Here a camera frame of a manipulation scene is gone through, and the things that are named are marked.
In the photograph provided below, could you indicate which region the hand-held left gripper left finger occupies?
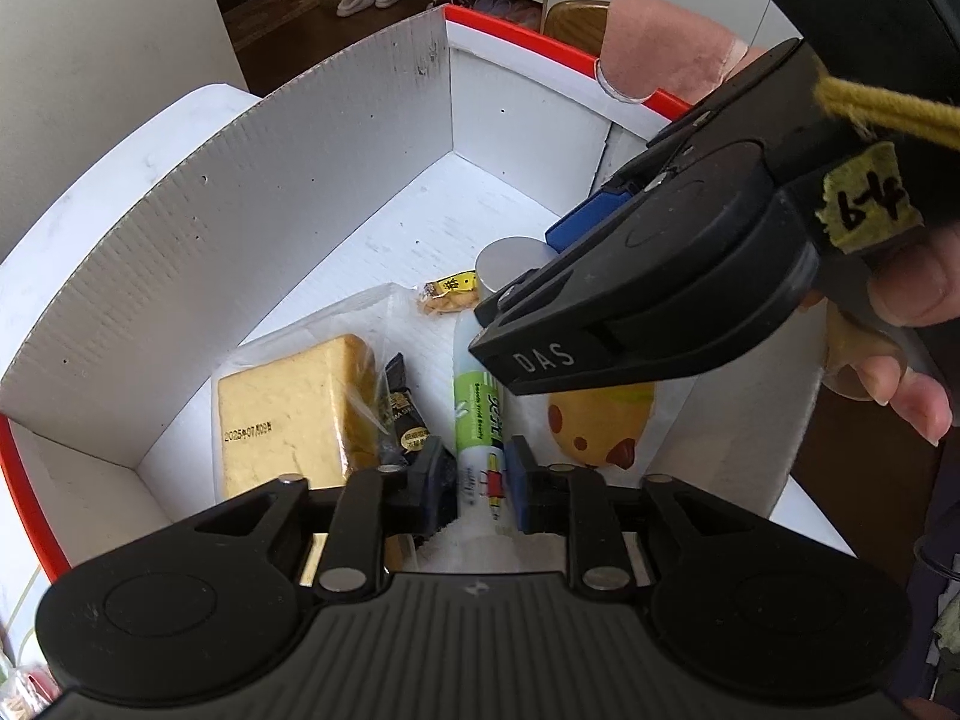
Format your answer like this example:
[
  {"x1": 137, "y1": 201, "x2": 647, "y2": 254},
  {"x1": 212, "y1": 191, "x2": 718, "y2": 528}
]
[{"x1": 191, "y1": 439, "x2": 449, "y2": 601}]

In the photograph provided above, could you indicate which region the black snack packet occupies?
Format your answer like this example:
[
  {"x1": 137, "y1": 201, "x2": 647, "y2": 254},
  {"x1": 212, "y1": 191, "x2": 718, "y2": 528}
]
[{"x1": 377, "y1": 352, "x2": 455, "y2": 496}]

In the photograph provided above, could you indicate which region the white and green tube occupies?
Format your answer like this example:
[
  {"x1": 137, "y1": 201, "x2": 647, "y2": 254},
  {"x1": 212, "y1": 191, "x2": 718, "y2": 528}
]
[{"x1": 448, "y1": 307, "x2": 515, "y2": 541}]

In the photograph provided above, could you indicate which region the row of assorted house shoes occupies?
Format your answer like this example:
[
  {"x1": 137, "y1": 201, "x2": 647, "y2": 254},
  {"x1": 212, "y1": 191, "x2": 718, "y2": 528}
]
[{"x1": 405, "y1": 0, "x2": 542, "y2": 27}]

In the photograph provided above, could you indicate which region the person's right hand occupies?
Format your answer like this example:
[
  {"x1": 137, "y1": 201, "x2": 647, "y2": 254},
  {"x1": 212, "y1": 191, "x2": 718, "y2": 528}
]
[{"x1": 868, "y1": 219, "x2": 960, "y2": 443}]

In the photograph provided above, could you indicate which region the yellow plush toy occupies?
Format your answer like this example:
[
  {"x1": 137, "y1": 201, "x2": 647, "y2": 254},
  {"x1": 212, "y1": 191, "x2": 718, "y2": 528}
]
[{"x1": 546, "y1": 382, "x2": 659, "y2": 472}]

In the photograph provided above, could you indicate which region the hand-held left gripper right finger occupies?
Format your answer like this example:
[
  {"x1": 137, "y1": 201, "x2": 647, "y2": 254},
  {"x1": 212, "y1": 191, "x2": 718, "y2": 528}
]
[{"x1": 505, "y1": 435, "x2": 766, "y2": 601}]

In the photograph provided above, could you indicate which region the red cardboard box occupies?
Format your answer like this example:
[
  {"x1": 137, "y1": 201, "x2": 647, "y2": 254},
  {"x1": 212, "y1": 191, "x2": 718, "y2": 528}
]
[{"x1": 0, "y1": 4, "x2": 830, "y2": 590}]

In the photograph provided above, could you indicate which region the yellow cord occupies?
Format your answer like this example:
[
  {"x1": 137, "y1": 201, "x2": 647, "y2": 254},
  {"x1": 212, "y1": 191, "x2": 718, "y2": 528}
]
[{"x1": 814, "y1": 75, "x2": 960, "y2": 145}]

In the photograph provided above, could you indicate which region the patterned floor rug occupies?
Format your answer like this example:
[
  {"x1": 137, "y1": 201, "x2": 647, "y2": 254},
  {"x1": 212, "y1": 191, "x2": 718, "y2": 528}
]
[{"x1": 225, "y1": 0, "x2": 353, "y2": 42}]

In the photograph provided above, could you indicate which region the pink towel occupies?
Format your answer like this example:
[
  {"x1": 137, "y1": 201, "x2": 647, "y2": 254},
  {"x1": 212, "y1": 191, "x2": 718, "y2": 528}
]
[{"x1": 598, "y1": 0, "x2": 770, "y2": 102}]

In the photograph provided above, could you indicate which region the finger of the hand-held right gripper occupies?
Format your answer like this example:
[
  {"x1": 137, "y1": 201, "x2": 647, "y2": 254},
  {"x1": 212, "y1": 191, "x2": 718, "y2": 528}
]
[
  {"x1": 475, "y1": 253, "x2": 584, "y2": 331},
  {"x1": 546, "y1": 39, "x2": 821, "y2": 257}
]

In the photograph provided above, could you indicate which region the bagged bread slice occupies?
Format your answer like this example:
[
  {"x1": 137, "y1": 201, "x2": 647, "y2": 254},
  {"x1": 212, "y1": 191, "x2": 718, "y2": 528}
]
[{"x1": 210, "y1": 285, "x2": 398, "y2": 503}]

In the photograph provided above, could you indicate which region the small yellow snack packet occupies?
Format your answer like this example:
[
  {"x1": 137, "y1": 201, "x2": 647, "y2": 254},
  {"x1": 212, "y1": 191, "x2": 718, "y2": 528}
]
[{"x1": 418, "y1": 274, "x2": 481, "y2": 316}]

